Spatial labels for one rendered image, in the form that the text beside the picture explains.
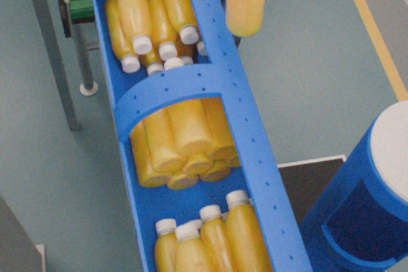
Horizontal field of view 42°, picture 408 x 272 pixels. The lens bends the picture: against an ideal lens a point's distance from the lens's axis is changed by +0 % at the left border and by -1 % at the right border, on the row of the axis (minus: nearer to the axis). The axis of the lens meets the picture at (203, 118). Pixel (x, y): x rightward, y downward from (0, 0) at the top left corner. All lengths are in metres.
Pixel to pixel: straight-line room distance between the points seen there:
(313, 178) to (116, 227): 0.80
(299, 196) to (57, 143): 1.03
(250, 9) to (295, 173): 1.25
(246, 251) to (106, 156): 1.41
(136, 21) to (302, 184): 1.16
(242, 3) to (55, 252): 1.44
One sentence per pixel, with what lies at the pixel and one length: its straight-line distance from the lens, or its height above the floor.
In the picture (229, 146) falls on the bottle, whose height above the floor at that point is 1.13.
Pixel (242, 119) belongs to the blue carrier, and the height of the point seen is 1.21.
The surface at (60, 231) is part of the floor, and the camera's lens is 2.16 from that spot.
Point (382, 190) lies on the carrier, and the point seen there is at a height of 1.01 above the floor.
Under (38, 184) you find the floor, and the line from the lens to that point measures 2.24.
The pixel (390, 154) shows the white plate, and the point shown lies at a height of 1.04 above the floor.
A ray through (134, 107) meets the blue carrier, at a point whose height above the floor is 1.19.
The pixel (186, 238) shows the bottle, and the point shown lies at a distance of 0.95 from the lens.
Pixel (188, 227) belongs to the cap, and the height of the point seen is 1.12.
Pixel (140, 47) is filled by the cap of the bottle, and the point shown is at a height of 1.10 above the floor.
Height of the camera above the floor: 2.02
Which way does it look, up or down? 59 degrees down
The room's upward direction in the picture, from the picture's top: 9 degrees clockwise
